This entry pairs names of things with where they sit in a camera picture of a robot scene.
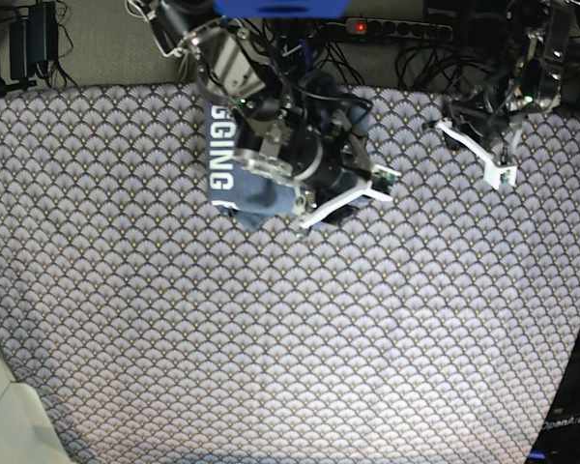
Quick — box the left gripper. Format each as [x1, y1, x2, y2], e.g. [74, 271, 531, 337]
[445, 91, 522, 148]

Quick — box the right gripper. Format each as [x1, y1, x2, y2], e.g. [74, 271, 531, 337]
[236, 121, 367, 193]

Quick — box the blue T-shirt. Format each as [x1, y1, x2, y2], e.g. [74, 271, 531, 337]
[205, 72, 372, 229]

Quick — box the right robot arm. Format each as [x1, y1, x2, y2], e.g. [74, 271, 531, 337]
[130, 1, 374, 200]

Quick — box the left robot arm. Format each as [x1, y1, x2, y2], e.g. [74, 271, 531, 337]
[446, 1, 575, 148]

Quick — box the black power strip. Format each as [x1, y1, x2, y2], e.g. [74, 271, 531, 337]
[344, 17, 453, 43]

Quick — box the blue box overhead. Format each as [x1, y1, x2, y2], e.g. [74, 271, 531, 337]
[215, 0, 350, 18]

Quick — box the fan-patterned tablecloth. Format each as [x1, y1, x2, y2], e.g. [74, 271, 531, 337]
[0, 85, 580, 463]

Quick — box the black power adapter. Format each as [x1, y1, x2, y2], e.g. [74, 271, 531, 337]
[9, 1, 59, 81]

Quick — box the black OpenArm base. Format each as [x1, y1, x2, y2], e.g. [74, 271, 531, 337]
[526, 332, 580, 463]

